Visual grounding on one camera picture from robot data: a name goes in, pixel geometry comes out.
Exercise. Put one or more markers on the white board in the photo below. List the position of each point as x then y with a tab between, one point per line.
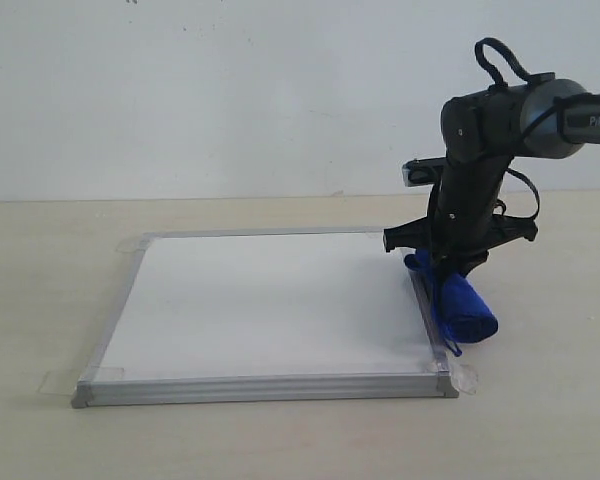
264	315

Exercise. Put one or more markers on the clear tape far left corner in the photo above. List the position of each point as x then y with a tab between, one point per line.
130	245

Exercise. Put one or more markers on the blue cloth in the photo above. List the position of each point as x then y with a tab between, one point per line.
459	312

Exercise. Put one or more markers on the clear tape corner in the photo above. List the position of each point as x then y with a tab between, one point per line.
455	379
130	245

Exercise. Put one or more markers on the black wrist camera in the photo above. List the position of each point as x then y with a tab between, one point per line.
422	172

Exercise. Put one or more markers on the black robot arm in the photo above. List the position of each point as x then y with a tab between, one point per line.
483	133

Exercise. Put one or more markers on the clear tape near right corner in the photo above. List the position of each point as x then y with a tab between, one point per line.
455	379

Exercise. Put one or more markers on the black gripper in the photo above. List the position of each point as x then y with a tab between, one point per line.
465	218

